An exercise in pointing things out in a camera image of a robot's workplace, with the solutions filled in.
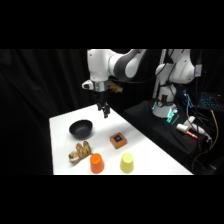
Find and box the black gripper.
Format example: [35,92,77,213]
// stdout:
[93,89,111,120]

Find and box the tiger striped plush toy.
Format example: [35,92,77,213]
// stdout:
[68,140,93,164]

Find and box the tan object behind wrist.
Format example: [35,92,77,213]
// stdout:
[107,80,124,95]

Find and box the black bowl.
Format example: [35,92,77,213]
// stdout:
[68,119,94,140]

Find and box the orange cup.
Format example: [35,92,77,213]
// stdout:
[89,153,106,175]

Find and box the small green light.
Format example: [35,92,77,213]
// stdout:
[167,106,180,125]

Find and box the black robot stand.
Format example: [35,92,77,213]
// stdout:
[123,99,216,166]

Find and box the yellow cable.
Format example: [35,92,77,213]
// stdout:
[209,109,221,149]

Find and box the white cable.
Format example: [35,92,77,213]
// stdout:
[195,125,213,143]

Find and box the yellow cup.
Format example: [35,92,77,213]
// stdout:
[119,152,136,174]

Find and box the black curtain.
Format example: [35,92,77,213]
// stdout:
[0,49,224,176]

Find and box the black keyboard with blue glow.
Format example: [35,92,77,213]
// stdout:
[199,92,223,110]

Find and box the orange block with blue square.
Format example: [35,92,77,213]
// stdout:
[109,132,128,149]

